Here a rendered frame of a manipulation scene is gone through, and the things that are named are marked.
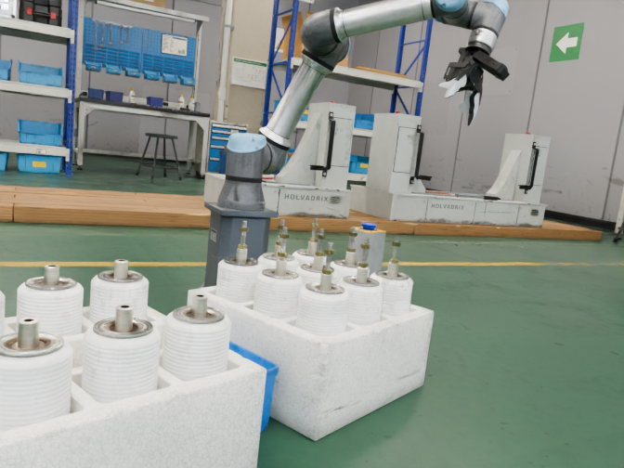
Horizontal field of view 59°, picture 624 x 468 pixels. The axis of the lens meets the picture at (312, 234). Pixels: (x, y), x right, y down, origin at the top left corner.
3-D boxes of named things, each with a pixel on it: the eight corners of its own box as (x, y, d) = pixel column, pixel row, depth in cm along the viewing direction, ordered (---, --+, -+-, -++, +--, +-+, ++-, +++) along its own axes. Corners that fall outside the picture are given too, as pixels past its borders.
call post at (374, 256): (335, 340, 151) (349, 228, 146) (351, 335, 157) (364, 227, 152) (357, 348, 147) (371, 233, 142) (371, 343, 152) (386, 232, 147)
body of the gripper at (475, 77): (453, 94, 160) (468, 58, 161) (479, 95, 154) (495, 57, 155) (441, 80, 154) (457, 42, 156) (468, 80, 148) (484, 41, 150)
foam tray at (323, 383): (181, 368, 122) (188, 289, 119) (298, 335, 152) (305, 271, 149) (315, 442, 98) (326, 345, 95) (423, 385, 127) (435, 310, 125)
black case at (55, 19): (18, 26, 516) (19, 6, 514) (58, 33, 533) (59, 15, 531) (19, 19, 480) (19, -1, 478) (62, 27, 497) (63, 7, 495)
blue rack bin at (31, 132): (17, 140, 541) (18, 119, 538) (59, 144, 559) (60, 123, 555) (17, 143, 497) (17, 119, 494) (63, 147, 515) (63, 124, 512)
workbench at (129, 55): (71, 164, 647) (78, -5, 617) (189, 174, 712) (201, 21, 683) (76, 169, 586) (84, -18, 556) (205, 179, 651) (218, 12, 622)
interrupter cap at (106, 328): (82, 326, 72) (82, 321, 72) (135, 318, 78) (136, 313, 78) (110, 344, 67) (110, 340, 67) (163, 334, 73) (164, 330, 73)
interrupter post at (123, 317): (110, 329, 72) (111, 305, 72) (127, 326, 74) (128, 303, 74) (119, 334, 71) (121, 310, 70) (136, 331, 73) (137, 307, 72)
